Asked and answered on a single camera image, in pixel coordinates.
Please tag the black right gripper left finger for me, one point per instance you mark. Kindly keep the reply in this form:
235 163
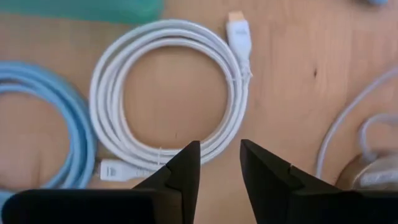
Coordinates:
168 199

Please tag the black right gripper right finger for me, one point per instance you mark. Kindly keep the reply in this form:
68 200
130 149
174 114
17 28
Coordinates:
280 199

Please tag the white dome lamp metal base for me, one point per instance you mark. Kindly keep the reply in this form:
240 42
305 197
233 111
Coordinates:
376 177

